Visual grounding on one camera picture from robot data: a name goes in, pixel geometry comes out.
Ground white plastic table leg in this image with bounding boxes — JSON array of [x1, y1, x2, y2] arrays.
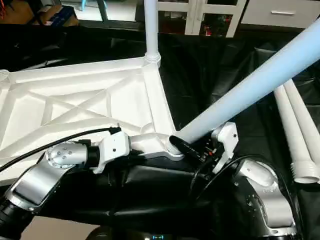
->
[[167, 17, 320, 153], [284, 79, 320, 178], [272, 87, 320, 185], [143, 0, 162, 63]]

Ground blue box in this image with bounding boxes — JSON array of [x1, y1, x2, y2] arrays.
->
[[42, 5, 78, 27]]

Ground white plastic table top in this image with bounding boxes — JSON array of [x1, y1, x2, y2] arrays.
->
[[0, 54, 187, 182]]

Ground brown cardboard board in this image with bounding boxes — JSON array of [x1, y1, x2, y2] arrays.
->
[[0, 0, 46, 25]]

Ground white drawer unit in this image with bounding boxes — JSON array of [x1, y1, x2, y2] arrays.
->
[[240, 0, 317, 30]]

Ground black work mat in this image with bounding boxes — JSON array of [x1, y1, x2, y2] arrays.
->
[[0, 22, 320, 240]]

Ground white glass door cabinet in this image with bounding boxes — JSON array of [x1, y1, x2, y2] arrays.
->
[[142, 0, 248, 38]]

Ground grey metal pole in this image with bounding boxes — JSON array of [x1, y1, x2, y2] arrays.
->
[[97, 0, 110, 22]]

